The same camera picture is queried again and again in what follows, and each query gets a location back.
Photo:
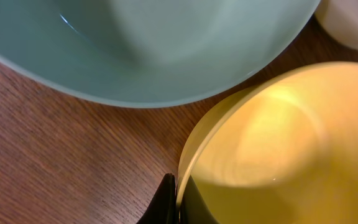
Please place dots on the yellow small bowl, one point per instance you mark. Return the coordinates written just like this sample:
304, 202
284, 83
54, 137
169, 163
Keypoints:
285, 151

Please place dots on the white small bowl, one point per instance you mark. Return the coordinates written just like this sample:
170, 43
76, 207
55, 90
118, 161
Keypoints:
339, 18

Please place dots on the mint green small bowl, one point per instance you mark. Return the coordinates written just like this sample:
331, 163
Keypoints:
146, 53

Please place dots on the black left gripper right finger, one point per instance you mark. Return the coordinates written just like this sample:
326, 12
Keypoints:
193, 209

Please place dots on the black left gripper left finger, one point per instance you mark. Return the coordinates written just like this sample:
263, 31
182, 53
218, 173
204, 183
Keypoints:
161, 209

